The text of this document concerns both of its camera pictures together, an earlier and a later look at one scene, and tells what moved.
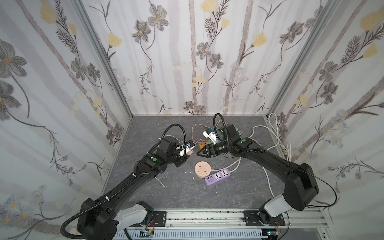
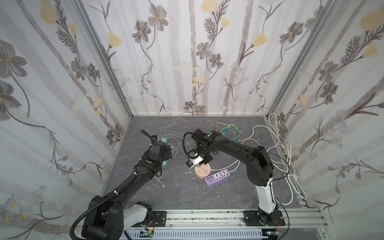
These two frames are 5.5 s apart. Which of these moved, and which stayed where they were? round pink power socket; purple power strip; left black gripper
Moved: left black gripper
Stayed: round pink power socket; purple power strip
